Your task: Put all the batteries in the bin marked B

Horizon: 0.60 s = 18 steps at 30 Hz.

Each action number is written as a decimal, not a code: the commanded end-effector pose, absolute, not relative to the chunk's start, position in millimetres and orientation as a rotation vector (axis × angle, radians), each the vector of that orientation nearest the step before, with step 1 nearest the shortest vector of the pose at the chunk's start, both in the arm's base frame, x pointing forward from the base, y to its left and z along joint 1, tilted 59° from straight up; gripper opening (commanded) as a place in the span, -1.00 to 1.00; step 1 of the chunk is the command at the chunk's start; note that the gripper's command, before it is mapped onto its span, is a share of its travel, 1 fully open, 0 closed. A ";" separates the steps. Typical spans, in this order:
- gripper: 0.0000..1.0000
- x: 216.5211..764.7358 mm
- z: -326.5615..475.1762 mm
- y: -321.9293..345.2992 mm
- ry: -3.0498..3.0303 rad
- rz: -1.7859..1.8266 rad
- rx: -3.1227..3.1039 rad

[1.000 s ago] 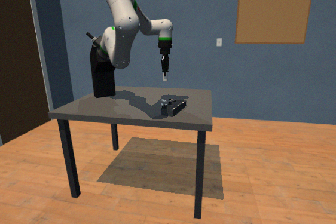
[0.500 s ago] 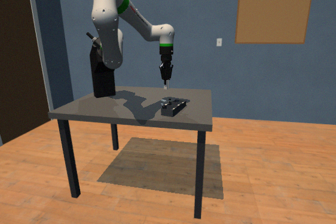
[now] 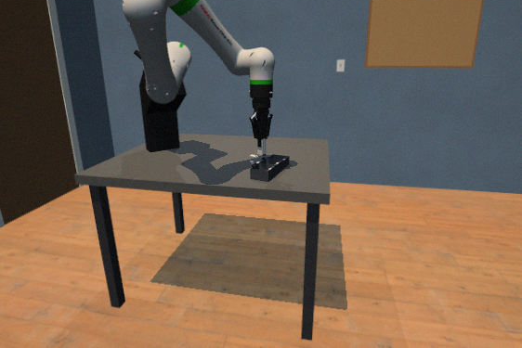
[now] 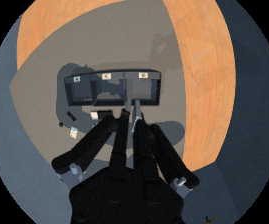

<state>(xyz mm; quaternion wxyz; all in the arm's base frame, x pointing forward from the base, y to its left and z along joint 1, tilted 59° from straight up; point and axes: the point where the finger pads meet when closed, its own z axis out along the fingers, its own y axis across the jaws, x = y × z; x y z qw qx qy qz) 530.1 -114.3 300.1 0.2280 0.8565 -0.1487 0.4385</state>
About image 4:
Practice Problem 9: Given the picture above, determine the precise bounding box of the cream and grey domino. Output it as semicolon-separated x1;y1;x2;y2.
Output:
70;126;78;138

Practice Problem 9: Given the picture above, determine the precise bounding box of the dark three-compartment bin rack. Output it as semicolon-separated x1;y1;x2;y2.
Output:
64;70;162;107

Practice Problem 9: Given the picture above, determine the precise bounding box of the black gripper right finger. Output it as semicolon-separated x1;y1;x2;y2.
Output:
132;100;200;205

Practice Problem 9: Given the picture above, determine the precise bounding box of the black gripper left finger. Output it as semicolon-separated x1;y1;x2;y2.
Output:
51;98;132;203

